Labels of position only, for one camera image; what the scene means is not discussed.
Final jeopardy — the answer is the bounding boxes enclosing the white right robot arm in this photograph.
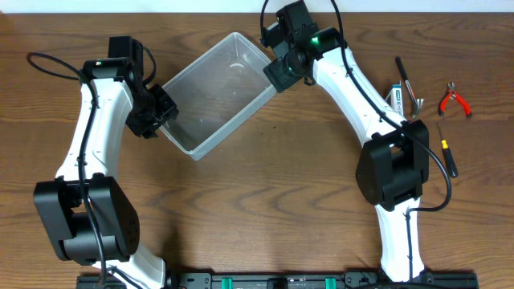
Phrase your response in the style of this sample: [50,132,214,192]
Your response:
[260,1,429,283]

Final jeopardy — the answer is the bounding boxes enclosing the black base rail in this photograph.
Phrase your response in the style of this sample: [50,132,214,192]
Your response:
[75,269,479,289]

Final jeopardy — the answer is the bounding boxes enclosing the clear plastic container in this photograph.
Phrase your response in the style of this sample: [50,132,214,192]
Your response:
[161,32,276,161]

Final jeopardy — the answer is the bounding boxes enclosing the white blue product box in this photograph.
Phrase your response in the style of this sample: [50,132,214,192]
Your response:
[385,82,405,116]

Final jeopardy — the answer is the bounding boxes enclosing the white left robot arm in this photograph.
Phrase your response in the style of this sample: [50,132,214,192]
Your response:
[34,36,180,288]

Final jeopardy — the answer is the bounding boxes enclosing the red-handled pliers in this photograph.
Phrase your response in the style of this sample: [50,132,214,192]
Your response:
[437,81,473,119]

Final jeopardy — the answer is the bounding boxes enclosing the black yellow screwdriver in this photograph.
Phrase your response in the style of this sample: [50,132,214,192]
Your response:
[437,123,459,178]

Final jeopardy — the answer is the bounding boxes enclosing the small black-handled hammer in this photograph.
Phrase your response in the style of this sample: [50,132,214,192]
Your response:
[395,56,424,118]

